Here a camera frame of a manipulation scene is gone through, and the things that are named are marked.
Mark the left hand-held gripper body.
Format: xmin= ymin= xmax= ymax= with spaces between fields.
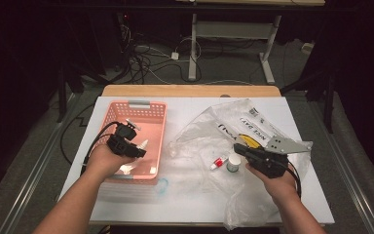
xmin=106 ymin=118 xmax=141 ymax=159

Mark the white packet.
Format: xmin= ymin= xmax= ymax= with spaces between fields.
xmin=120 ymin=164 xmax=138 ymax=176

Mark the beige power strip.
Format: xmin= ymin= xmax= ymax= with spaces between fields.
xmin=301 ymin=42 xmax=316 ymax=55

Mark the person's left hand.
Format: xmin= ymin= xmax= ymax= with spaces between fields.
xmin=85 ymin=144 xmax=136 ymax=180

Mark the bundle of floor cables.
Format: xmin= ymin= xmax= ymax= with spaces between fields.
xmin=120 ymin=23 xmax=208 ymax=86

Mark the black floor cable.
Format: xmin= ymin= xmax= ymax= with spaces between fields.
xmin=59 ymin=102 xmax=95 ymax=166

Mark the dark device with red light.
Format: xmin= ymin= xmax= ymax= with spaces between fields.
xmin=116 ymin=11 xmax=135 ymax=71

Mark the red and white tube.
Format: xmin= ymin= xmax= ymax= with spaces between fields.
xmin=208 ymin=155 xmax=229 ymax=172

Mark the white-legged desk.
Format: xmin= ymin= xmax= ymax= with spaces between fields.
xmin=174 ymin=0 xmax=326 ymax=86

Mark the metal floor rail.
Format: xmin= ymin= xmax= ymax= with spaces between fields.
xmin=0 ymin=94 xmax=81 ymax=234
xmin=306 ymin=98 xmax=374 ymax=234

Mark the white table cover board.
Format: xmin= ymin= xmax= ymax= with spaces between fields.
xmin=59 ymin=96 xmax=335 ymax=226

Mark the right hand-held gripper cable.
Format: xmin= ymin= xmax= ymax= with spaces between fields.
xmin=286 ymin=160 xmax=304 ymax=200

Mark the small white tube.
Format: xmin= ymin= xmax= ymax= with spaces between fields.
xmin=136 ymin=138 xmax=150 ymax=151

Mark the person's right hand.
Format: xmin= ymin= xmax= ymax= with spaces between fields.
xmin=245 ymin=162 xmax=298 ymax=205

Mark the hand-held gripper cable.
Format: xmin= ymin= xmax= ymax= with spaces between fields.
xmin=286 ymin=160 xmax=304 ymax=200
xmin=81 ymin=120 xmax=125 ymax=176

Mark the black metal stand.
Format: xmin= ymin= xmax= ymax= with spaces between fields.
xmin=280 ymin=64 xmax=338 ymax=135
xmin=56 ymin=64 xmax=86 ymax=124

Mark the clear plastic bag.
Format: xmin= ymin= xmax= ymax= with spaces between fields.
xmin=167 ymin=97 xmax=314 ymax=231

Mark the pink plastic basket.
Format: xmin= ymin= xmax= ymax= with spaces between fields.
xmin=98 ymin=100 xmax=168 ymax=180

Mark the small white-capped jar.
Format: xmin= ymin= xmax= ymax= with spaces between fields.
xmin=226 ymin=153 xmax=243 ymax=174

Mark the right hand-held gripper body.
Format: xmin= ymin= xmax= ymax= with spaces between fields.
xmin=246 ymin=136 xmax=314 ymax=179

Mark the left hand-held gripper cable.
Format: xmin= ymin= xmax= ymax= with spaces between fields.
xmin=81 ymin=120 xmax=125 ymax=176

